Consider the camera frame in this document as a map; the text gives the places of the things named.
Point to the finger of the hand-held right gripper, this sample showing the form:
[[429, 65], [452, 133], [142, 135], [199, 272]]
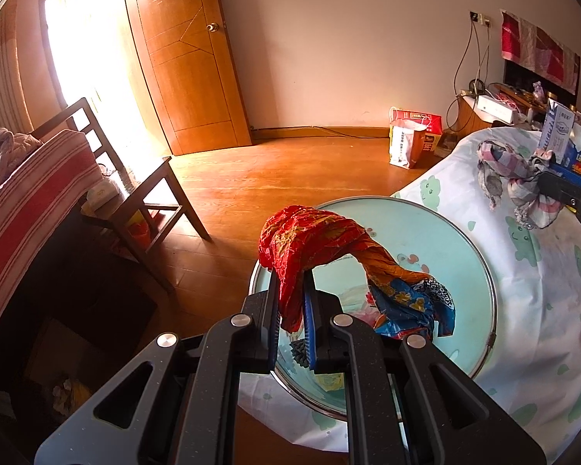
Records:
[[561, 186]]

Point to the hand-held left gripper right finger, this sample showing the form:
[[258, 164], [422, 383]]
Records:
[[311, 329]]

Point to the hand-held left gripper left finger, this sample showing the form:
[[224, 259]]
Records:
[[272, 329]]

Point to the yellow printed wrapper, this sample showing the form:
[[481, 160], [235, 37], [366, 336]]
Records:
[[331, 382]]

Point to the pink grey plaid bag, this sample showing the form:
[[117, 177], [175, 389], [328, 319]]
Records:
[[503, 164]]

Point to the red patterned scarf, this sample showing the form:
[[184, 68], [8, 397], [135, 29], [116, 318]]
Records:
[[310, 237]]

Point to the round glass turntable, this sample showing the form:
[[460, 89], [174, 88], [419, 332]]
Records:
[[416, 232]]

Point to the blue white milk carton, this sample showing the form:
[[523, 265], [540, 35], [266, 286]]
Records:
[[578, 155]]

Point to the white tall carton box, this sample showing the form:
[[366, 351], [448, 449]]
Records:
[[559, 126]]

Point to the white flat box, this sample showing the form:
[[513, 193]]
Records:
[[496, 109]]

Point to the wooden television cabinet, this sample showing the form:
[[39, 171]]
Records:
[[469, 116]]

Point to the black television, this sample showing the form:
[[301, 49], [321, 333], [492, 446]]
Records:
[[518, 75]]

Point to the red gift box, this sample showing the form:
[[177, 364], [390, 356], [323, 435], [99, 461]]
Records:
[[433, 131]]

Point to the red patchwork cloth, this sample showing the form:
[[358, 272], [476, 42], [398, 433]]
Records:
[[537, 48]]

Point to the white paper shopping bag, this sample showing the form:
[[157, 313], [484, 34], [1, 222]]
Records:
[[404, 145]]

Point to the red yellow bag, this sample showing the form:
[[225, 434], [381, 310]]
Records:
[[138, 227]]

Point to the dark wooden chair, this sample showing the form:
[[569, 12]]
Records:
[[140, 189]]

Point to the cardboard box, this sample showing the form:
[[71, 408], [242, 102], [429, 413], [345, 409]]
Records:
[[63, 368]]

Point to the white bundle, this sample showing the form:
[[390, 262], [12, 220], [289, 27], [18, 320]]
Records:
[[102, 196]]

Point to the red striped sofa cover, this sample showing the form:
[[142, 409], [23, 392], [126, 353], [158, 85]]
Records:
[[29, 193]]

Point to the wooden door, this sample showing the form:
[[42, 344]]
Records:
[[184, 58]]

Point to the pink padded jacket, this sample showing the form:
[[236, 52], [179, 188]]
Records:
[[0, 155]]

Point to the striped beige curtain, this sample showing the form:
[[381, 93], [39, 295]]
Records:
[[5, 82]]

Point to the wall power outlet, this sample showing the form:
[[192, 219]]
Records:
[[480, 18]]

